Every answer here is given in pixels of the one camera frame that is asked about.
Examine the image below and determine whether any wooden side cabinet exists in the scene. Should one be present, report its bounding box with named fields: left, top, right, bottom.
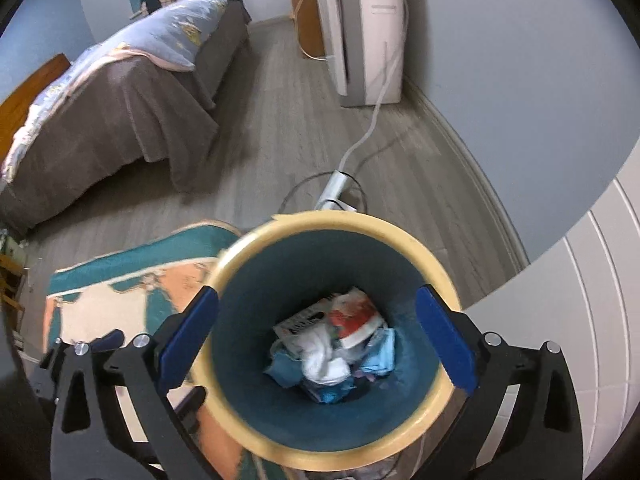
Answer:
left=291, top=0, right=326, bottom=61

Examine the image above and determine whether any white power cable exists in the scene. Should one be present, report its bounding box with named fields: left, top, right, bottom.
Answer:
left=336, top=0, right=410, bottom=174

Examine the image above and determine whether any blue wet wipes pack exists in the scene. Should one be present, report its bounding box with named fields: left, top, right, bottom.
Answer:
left=272, top=298, right=332, bottom=356

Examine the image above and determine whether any wooden headboard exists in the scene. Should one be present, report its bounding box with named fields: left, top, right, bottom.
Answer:
left=0, top=53, right=70, bottom=160

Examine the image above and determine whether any light blue crumpled mask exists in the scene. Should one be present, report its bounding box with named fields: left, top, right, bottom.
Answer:
left=360, top=326, right=395, bottom=377

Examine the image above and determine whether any white air purifier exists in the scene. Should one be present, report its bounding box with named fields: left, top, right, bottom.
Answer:
left=317, top=0, right=406, bottom=107

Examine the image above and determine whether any patterned teal orange cushion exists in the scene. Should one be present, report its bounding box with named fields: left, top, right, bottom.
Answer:
left=41, top=220, right=302, bottom=480

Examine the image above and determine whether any red white tissue box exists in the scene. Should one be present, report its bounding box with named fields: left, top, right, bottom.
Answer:
left=329, top=288, right=385, bottom=350

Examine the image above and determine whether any yellow teal trash bin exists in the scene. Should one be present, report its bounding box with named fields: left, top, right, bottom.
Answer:
left=192, top=210, right=460, bottom=471

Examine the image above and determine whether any white power strip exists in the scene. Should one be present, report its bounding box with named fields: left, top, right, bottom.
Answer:
left=314, top=171, right=357, bottom=212

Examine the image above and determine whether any wooden chair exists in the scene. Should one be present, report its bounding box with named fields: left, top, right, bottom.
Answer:
left=0, top=254, right=26, bottom=332

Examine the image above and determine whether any light blue quilt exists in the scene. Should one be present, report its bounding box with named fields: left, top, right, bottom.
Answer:
left=1, top=0, right=238, bottom=183

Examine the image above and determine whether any bed with brown cover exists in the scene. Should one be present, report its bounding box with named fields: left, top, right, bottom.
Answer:
left=1, top=0, right=250, bottom=237

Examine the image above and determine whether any blue glove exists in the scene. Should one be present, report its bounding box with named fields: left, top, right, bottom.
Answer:
left=264, top=347, right=304, bottom=389

